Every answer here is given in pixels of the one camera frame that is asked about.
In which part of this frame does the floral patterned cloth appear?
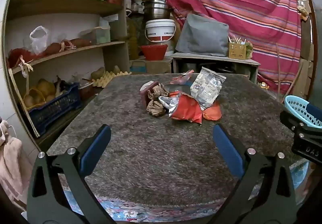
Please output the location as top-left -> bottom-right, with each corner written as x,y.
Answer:
58,174 -> 257,217

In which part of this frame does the cardboard egg tray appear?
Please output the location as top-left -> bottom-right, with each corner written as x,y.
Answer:
92,71 -> 132,88

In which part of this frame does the dark blue plastic crate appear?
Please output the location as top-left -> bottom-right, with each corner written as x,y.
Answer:
28,82 -> 83,136

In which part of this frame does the bundle of wooden sticks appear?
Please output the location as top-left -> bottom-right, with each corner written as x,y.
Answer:
228,35 -> 246,44

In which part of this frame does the wooden shelf unit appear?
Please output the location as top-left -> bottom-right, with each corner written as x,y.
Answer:
4,0 -> 131,139

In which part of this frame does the brown paper ball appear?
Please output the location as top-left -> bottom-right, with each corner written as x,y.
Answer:
147,83 -> 169,101
146,99 -> 166,117

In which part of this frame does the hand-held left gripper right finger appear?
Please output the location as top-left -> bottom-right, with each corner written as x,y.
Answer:
213,123 -> 298,224

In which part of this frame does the grey cushion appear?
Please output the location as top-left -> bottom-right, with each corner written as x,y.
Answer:
175,14 -> 230,57

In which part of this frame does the pink towel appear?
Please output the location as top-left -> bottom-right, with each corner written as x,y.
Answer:
0,119 -> 33,204

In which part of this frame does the light blue plastic basket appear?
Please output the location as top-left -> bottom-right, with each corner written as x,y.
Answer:
284,95 -> 322,127

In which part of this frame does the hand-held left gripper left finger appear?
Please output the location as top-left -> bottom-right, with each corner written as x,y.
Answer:
26,124 -> 119,224

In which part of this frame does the orange wrapper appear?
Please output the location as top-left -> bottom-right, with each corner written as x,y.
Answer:
201,101 -> 223,121

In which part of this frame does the dark red packet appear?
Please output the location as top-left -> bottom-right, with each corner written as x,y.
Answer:
139,80 -> 160,107

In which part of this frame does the red striped cloth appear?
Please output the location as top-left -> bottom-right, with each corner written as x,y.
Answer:
157,0 -> 302,95

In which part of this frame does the loose potato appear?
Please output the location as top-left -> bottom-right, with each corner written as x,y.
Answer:
91,67 -> 105,80

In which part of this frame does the grey side table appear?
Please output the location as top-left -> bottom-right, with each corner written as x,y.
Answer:
171,52 -> 261,83

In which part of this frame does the yellow mesh bag of potatoes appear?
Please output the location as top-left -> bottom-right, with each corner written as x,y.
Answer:
24,78 -> 57,109

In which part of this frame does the white plastic bucket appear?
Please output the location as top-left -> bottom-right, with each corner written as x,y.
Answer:
145,19 -> 176,44

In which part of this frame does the red chip bag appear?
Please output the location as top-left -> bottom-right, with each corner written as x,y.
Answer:
158,90 -> 203,124

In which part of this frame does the blue cardboard box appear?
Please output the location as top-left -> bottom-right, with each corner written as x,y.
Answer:
131,60 -> 147,72

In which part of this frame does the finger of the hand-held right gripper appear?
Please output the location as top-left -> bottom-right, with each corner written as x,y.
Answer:
305,103 -> 322,128
280,110 -> 306,132

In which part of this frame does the clear plastic container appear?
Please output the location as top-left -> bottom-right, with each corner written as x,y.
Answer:
79,26 -> 111,44

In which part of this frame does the red plastic bowl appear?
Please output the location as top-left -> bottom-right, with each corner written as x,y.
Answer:
140,44 -> 168,61

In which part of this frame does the white zip bag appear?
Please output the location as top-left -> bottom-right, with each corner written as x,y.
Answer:
190,66 -> 227,111

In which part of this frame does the wooden perforated box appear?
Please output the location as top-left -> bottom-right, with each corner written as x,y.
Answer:
228,42 -> 247,60

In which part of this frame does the brown cardboard box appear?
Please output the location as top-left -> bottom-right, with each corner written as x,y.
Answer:
146,59 -> 173,73

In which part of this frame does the stack of cardboard boxes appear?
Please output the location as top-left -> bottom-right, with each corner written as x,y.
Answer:
289,0 -> 315,104

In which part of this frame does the white plastic bag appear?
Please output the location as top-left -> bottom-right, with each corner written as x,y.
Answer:
30,26 -> 49,55

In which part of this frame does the light blue plastic bag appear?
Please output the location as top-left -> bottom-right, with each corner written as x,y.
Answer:
289,161 -> 309,189

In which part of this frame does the pink wrapper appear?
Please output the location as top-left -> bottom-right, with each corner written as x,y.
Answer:
169,70 -> 195,85

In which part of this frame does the red mesh bag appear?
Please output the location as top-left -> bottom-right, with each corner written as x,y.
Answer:
7,48 -> 36,68

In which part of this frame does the large yellow jug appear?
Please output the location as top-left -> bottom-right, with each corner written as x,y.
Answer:
127,16 -> 146,59

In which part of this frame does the steel pot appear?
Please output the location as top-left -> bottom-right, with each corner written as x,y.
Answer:
141,0 -> 174,20

